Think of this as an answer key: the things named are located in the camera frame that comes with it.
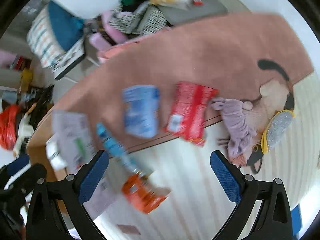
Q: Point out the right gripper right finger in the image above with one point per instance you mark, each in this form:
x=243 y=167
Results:
x=273 y=220

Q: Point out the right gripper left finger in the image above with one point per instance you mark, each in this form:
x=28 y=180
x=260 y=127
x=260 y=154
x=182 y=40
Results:
x=44 y=217

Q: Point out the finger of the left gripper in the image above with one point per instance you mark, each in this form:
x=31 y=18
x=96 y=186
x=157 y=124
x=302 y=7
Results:
x=17 y=164

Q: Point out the light blue tube snack packet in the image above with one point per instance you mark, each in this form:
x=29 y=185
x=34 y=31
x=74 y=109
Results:
x=118 y=151

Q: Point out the orange snack packet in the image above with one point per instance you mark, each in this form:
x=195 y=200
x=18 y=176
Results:
x=142 y=195

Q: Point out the lilac sock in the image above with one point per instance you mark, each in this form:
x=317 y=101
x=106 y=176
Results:
x=232 y=114

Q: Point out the blue white tissue pack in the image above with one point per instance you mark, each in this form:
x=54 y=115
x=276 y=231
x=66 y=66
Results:
x=142 y=104

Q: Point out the red snack packet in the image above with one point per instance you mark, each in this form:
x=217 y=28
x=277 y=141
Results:
x=186 y=119

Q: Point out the white goose plush toy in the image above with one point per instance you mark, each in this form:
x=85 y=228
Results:
x=25 y=130

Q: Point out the open cardboard box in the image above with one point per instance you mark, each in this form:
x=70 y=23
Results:
x=64 y=141

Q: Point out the red plastic bag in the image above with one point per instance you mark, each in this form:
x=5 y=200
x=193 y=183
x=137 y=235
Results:
x=8 y=136

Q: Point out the grey yellow scrub pad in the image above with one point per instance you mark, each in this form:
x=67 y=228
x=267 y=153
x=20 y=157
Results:
x=276 y=129

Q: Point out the white folding stool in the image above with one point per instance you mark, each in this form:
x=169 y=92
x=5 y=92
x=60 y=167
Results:
x=72 y=62

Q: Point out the plaid folded quilt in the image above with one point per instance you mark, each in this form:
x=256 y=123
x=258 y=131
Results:
x=56 y=36

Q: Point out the pink suitcase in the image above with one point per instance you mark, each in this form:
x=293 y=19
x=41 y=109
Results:
x=101 y=35

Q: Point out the black white patterned bag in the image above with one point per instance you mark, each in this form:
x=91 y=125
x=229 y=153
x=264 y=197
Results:
x=137 y=17

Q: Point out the grey cushioned chair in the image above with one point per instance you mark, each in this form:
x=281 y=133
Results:
x=189 y=10

